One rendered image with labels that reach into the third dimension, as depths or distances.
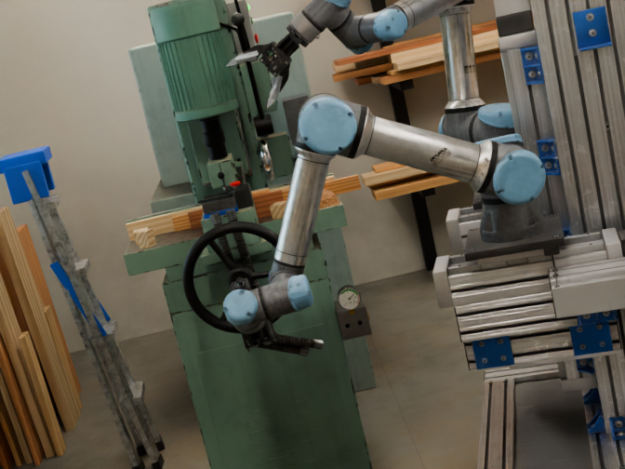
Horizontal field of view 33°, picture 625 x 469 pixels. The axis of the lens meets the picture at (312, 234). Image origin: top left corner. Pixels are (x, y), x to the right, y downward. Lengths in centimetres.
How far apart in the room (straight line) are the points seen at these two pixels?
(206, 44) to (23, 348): 164
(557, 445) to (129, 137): 304
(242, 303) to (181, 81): 80
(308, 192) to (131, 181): 295
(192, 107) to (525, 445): 125
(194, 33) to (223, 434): 109
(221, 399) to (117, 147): 251
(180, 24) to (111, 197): 254
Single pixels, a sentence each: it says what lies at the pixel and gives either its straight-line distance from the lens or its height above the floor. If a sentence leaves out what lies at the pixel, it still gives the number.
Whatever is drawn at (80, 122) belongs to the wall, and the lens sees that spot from 528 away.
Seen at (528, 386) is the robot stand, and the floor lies 21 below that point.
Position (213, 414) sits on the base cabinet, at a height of 41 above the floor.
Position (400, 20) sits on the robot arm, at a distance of 268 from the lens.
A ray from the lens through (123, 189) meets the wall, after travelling 530.
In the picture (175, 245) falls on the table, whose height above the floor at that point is 89.
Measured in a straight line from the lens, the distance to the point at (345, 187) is 299.
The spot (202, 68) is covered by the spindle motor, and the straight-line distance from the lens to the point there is 287.
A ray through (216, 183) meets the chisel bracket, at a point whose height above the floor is 101.
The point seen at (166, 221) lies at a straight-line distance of 302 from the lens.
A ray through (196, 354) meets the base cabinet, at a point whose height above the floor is 59.
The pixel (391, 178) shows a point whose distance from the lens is 482.
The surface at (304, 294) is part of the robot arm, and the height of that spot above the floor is 83.
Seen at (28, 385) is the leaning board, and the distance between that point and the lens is 414.
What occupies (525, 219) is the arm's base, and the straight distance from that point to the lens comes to 246.
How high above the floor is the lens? 145
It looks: 12 degrees down
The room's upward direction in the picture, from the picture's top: 13 degrees counter-clockwise
